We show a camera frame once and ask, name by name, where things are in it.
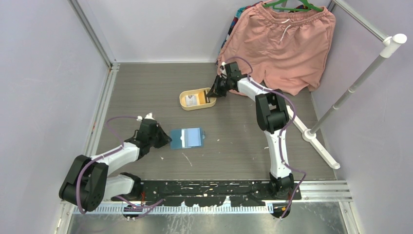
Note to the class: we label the blue card holder wallet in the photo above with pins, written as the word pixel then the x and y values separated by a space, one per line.
pixel 186 138

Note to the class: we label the green clothes hanger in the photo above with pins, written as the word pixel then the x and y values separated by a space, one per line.
pixel 285 6

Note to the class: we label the pink shorts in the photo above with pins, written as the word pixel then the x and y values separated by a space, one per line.
pixel 286 51

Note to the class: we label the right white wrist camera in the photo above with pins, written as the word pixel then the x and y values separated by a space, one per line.
pixel 223 69

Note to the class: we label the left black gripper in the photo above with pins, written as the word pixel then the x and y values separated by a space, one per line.
pixel 164 138

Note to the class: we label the grey white clothes rack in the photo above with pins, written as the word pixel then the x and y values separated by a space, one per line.
pixel 391 44

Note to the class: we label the colourful patterned garment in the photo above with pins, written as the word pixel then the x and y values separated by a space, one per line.
pixel 231 28

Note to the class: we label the aluminium frame rail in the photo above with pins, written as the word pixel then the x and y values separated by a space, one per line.
pixel 98 121

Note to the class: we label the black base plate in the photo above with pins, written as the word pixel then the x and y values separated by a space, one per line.
pixel 207 193

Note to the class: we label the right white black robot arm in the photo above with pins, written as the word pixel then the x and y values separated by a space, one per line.
pixel 272 117

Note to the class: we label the beige oval tray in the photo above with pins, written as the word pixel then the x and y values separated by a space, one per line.
pixel 195 92

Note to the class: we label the white credit card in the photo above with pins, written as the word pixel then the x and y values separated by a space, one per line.
pixel 191 100

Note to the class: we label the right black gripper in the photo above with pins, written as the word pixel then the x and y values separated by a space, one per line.
pixel 215 91

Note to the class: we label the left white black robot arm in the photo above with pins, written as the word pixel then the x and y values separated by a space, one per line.
pixel 89 180

